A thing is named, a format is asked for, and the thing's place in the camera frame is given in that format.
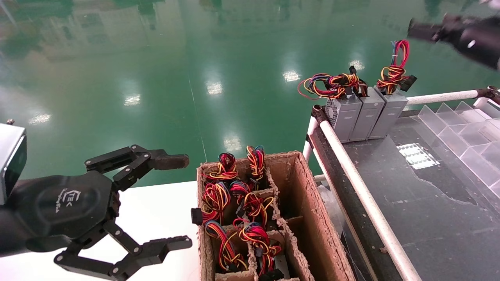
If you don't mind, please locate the cardboard box with dividers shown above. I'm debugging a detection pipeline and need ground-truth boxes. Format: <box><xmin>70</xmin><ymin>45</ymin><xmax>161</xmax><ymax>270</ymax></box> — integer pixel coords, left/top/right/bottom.
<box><xmin>196</xmin><ymin>151</ymin><xmax>357</xmax><ymax>281</ymax></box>

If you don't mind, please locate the black conveyor bed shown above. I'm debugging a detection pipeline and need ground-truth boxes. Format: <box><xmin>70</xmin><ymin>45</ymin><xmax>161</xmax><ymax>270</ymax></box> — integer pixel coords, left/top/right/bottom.
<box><xmin>312</xmin><ymin>107</ymin><xmax>500</xmax><ymax>281</ymax></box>

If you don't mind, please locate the clear acrylic divider tray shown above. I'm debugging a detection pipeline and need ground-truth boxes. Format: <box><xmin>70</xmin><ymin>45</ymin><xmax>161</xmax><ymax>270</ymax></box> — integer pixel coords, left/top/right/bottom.
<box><xmin>396</xmin><ymin>100</ymin><xmax>500</xmax><ymax>199</ymax></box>

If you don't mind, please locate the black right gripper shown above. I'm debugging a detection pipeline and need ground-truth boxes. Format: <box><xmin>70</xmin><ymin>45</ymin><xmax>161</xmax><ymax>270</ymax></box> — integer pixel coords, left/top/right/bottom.
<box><xmin>407</xmin><ymin>15</ymin><xmax>500</xmax><ymax>71</ymax></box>

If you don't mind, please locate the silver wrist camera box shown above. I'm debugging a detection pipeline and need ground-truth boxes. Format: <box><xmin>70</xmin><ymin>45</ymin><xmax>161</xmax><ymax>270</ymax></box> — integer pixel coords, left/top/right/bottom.
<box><xmin>0</xmin><ymin>119</ymin><xmax>27</xmax><ymax>205</ymax></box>

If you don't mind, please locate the black pipe joint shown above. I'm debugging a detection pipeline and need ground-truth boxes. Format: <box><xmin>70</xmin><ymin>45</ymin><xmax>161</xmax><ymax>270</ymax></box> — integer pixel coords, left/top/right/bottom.
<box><xmin>311</xmin><ymin>105</ymin><xmax>329</xmax><ymax>124</ymax></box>
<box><xmin>477</xmin><ymin>86</ymin><xmax>500</xmax><ymax>105</ymax></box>

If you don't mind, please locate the white pipe leg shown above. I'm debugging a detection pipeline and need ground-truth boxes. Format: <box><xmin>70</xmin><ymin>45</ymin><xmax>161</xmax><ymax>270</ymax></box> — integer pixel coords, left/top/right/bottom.
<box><xmin>303</xmin><ymin>116</ymin><xmax>319</xmax><ymax>161</ymax></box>

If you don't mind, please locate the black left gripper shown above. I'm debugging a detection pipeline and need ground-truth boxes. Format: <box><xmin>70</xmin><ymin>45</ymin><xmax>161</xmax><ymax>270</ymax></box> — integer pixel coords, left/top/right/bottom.
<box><xmin>8</xmin><ymin>144</ymin><xmax>193</xmax><ymax>281</ymax></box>

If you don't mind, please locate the power supply with coloured wires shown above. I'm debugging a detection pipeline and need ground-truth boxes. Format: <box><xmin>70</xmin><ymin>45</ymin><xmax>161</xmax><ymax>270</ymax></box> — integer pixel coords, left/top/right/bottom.
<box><xmin>234</xmin><ymin>217</ymin><xmax>291</xmax><ymax>281</ymax></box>
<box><xmin>191</xmin><ymin>181</ymin><xmax>231</xmax><ymax>226</ymax></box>
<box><xmin>230</xmin><ymin>180</ymin><xmax>274</xmax><ymax>225</ymax></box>
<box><xmin>246</xmin><ymin>146</ymin><xmax>270</xmax><ymax>188</ymax></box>
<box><xmin>368</xmin><ymin>39</ymin><xmax>418</xmax><ymax>140</ymax></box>
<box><xmin>204</xmin><ymin>221</ymin><xmax>248</xmax><ymax>274</ymax></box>
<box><xmin>330</xmin><ymin>66</ymin><xmax>385</xmax><ymax>142</ymax></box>
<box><xmin>298</xmin><ymin>71</ymin><xmax>364</xmax><ymax>144</ymax></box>
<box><xmin>205</xmin><ymin>152</ymin><xmax>239</xmax><ymax>182</ymax></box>

